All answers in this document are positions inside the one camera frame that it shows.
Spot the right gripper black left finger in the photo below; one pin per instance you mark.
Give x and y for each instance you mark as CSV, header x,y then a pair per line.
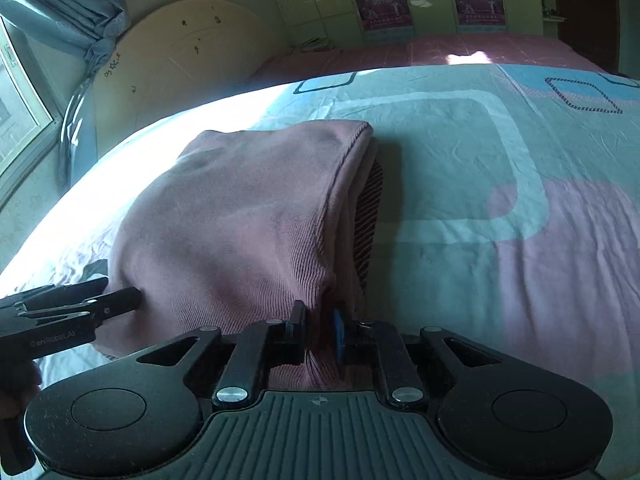
x,y
233,370

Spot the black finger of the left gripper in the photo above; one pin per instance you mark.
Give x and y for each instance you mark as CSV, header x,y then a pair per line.
x,y
99,308

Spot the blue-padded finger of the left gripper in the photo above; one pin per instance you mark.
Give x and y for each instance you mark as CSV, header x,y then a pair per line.
x,y
54,296

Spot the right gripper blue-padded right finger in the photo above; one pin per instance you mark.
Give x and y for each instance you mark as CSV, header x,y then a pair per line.
x,y
406,370

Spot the pink knit sweater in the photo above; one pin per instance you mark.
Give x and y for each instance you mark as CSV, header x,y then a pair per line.
x,y
240,228

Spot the left hand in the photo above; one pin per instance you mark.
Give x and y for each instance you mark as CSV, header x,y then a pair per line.
x,y
19,385

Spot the light blue patterned bedsheet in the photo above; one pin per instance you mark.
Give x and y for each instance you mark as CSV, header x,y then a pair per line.
x,y
509,211

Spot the cream wooden headboard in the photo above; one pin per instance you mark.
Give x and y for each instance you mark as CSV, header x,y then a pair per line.
x,y
182,55

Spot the grey-blue curtain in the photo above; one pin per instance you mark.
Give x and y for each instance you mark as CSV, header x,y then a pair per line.
x,y
86,29

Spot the pink checked quilt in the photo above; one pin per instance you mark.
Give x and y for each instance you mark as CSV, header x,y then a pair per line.
x,y
494,48

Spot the stack of books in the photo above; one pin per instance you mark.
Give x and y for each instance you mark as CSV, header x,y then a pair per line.
x,y
317,44

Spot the lower left pink poster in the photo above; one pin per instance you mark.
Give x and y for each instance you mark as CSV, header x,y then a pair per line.
x,y
385,21

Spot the pink poster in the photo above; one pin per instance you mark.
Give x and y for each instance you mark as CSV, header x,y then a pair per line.
x,y
480,16
385,21

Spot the lower right pink poster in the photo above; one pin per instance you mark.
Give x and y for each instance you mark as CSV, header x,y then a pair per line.
x,y
480,16

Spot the dark brown wooden door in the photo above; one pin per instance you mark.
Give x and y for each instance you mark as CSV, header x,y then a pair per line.
x,y
592,29

